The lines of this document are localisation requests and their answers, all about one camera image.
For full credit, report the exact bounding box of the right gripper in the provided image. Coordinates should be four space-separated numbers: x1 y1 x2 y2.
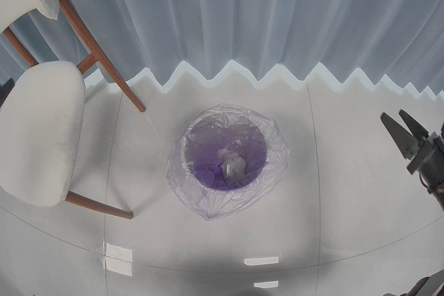
380 110 444 184

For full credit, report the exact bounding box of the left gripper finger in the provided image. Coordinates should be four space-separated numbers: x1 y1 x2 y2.
0 80 15 108

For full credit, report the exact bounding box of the purple plastic bag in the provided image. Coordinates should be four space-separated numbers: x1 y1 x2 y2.
166 103 290 222

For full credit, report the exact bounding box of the white trash bin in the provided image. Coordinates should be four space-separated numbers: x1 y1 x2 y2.
181 116 268 192

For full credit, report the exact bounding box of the white cushioned wooden chair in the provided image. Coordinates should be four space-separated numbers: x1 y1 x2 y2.
0 0 146 220

